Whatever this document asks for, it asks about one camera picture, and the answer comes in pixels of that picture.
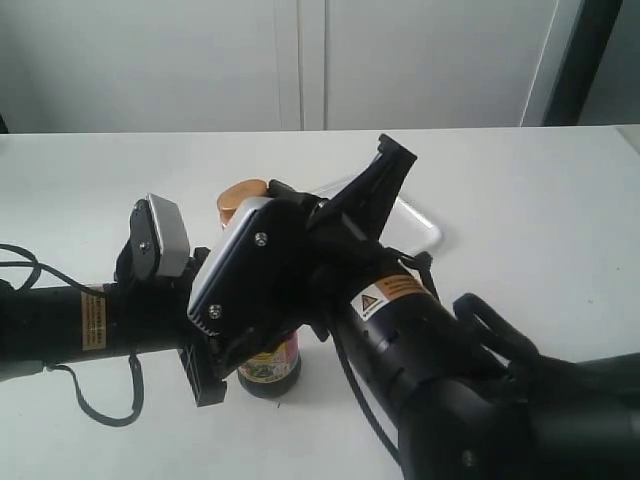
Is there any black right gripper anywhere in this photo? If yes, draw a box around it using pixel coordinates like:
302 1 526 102
273 134 417 341

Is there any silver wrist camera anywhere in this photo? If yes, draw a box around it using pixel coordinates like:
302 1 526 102
187 187 304 375
114 193 190 287

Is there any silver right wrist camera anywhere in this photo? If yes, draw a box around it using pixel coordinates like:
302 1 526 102
187 187 304 375

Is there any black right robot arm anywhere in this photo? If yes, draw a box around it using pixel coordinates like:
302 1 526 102
268 135 639 479

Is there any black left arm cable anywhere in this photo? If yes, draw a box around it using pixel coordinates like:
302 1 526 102
0 242 146 427

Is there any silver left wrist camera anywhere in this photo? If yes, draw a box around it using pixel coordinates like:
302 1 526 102
114 193 190 287

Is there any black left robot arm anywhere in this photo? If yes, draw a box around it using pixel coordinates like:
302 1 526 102
1 247 227 407

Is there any dark soy sauce bottle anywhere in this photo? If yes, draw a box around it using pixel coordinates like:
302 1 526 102
216 179 302 399

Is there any white rectangular plastic tray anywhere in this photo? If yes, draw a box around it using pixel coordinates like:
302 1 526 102
379 195 442 256

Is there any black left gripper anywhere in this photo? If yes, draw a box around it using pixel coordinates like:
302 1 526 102
105 247 227 406

